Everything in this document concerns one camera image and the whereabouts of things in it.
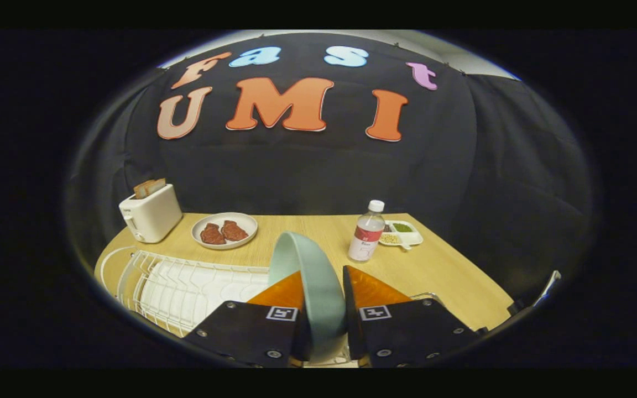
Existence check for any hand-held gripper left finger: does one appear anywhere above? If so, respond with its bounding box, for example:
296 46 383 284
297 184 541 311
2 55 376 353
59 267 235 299
183 271 314 368

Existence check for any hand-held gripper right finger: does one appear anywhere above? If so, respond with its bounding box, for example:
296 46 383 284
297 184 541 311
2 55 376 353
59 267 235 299
343 265 488 368

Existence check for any white plate with meat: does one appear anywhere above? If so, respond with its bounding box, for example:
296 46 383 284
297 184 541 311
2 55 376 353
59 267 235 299
191 212 258 250

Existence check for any white sectioned condiment dish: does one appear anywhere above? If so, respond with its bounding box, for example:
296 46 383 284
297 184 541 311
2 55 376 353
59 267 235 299
379 220 424 250

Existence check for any black backdrop cloth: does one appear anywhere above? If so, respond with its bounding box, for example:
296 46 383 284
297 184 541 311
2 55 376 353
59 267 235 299
67 33 593 310

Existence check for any clear bottle with red label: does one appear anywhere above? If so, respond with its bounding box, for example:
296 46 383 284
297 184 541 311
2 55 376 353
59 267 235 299
347 200 386 263

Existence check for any red meat piece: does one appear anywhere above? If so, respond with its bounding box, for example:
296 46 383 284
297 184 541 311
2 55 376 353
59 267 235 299
221 220 249 242
200 223 226 245

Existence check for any white wire dish rack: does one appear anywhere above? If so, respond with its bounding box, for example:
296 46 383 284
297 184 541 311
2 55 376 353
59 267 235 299
99 246 363 368

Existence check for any mint green plate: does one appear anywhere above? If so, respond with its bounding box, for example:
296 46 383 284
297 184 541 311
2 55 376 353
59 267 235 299
268 231 348 365

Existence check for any white toaster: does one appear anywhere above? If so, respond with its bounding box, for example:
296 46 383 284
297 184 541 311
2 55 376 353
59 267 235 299
119 184 184 244

